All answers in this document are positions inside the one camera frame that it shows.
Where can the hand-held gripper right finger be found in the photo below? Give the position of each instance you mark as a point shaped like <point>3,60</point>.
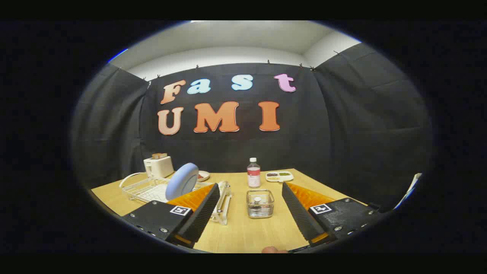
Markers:
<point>300,215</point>

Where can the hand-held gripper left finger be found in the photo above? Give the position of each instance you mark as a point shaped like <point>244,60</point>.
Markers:
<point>201,217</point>

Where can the blue plate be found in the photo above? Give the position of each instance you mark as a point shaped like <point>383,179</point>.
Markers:
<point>182,182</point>

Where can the white divided dish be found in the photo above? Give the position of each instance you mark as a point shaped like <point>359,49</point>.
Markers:
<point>289,179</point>

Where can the small beige plate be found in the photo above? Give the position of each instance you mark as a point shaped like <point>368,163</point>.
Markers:
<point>206,176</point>

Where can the clear bottle with red label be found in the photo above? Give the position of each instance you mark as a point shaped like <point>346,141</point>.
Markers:
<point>253,177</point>

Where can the white toaster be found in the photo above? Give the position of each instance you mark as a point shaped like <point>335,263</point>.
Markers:
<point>159,167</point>

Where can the brown toast slices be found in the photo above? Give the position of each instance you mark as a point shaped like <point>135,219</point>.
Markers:
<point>159,155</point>

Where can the black backdrop cloth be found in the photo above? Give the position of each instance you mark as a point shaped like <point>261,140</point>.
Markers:
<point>304,133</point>

